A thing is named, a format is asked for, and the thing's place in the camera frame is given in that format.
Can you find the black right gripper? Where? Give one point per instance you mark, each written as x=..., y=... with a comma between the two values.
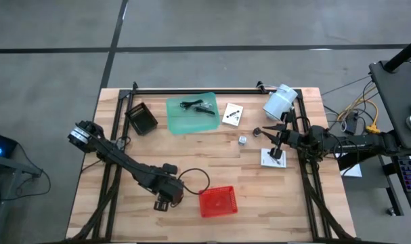
x=288, y=139

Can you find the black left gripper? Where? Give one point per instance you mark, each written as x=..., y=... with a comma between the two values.
x=171, y=189

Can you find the large white printed box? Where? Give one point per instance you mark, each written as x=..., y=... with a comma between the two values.
x=266, y=162

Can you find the small white charger cube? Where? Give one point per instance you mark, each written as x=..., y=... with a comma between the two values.
x=242, y=140

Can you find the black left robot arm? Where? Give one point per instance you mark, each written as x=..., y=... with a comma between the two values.
x=124, y=161

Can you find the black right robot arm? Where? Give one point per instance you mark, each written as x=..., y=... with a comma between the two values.
x=354, y=145

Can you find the translucent green plastic bin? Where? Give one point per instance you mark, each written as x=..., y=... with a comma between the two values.
x=192, y=123

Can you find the small white printed box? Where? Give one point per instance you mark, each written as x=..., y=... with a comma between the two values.
x=232, y=114

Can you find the red mesh plastic basket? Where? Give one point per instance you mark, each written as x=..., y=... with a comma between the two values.
x=218, y=201

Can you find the black mesh plastic basket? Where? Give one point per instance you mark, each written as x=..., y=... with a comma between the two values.
x=141, y=118

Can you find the black power brick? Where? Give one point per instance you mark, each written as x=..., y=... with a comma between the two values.
x=352, y=122

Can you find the white paper sheet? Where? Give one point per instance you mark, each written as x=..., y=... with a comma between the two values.
x=354, y=171

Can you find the black standing desk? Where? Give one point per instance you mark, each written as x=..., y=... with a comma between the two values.
x=398, y=95

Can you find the small metal desk foot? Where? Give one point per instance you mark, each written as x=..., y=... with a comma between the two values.
x=391, y=211

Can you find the grey side table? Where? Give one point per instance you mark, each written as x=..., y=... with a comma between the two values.
x=9, y=166

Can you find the black aluminium table frame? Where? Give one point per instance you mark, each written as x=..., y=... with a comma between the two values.
x=212, y=91

